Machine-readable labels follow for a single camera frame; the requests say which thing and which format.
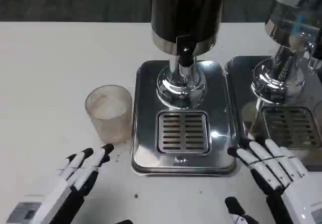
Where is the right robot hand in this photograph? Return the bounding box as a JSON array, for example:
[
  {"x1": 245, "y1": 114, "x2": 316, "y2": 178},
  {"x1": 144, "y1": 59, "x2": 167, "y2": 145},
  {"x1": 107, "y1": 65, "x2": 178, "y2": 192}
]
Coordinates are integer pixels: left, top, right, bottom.
[{"x1": 224, "y1": 138, "x2": 322, "y2": 224}]

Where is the black dispenser tap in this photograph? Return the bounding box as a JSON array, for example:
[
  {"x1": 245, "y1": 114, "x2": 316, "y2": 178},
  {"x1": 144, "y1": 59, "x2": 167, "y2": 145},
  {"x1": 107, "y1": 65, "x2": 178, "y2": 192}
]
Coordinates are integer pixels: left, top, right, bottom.
[{"x1": 176, "y1": 35, "x2": 198, "y2": 83}]

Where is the clear ribbed glass cup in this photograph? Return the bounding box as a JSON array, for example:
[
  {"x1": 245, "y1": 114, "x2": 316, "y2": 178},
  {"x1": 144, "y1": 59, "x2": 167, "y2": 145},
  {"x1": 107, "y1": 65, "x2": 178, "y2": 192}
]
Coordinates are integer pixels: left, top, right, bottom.
[{"x1": 85, "y1": 84, "x2": 133, "y2": 144}]

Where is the chrome dispenser tap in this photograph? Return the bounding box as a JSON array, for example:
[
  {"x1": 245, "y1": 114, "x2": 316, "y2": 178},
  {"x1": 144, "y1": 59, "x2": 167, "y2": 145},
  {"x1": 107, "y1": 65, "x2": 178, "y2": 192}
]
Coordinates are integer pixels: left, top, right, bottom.
[{"x1": 303, "y1": 41, "x2": 322, "y2": 71}]

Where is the dark drink dispenser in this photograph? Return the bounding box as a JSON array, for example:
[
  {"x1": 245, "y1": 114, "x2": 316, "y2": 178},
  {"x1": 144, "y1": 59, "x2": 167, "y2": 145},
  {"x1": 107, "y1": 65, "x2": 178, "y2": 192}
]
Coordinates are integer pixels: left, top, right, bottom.
[{"x1": 150, "y1": 0, "x2": 228, "y2": 109}]

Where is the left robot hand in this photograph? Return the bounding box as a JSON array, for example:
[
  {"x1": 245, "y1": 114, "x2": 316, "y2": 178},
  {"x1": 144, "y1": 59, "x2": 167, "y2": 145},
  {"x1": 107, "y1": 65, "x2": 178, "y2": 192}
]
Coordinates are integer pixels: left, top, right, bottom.
[{"x1": 5, "y1": 143, "x2": 133, "y2": 224}]

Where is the steel drip tray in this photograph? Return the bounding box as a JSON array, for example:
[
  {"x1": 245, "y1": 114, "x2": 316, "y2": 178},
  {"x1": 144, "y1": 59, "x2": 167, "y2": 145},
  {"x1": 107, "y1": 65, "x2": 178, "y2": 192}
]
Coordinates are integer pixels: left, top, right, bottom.
[
  {"x1": 225, "y1": 55, "x2": 322, "y2": 172},
  {"x1": 130, "y1": 59, "x2": 238, "y2": 177}
]

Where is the slotted steel drip grid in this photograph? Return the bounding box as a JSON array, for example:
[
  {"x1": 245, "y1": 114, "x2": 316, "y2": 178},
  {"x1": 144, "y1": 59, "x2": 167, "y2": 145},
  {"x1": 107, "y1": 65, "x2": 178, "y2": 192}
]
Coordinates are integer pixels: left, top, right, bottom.
[
  {"x1": 261, "y1": 105, "x2": 322, "y2": 150},
  {"x1": 157, "y1": 110, "x2": 212, "y2": 155}
]

